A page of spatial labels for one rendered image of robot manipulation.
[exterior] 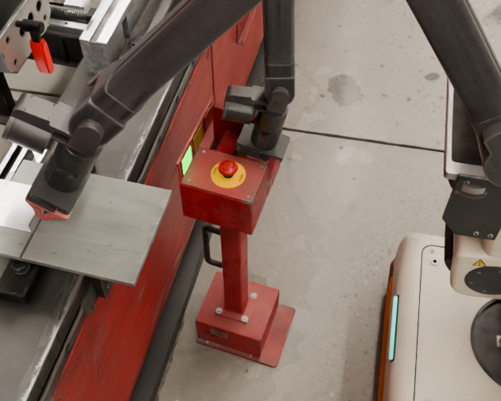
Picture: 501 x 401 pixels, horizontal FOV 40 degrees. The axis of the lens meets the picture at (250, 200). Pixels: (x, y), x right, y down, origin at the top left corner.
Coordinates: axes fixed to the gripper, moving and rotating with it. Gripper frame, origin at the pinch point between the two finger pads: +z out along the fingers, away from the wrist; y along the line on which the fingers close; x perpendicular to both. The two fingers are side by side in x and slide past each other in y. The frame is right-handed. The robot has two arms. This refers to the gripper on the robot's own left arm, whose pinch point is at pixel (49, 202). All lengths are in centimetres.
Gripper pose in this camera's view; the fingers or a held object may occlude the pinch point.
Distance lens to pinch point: 114.4
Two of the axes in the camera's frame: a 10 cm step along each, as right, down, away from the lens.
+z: -4.6, 4.3, 7.7
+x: 8.5, 4.5, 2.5
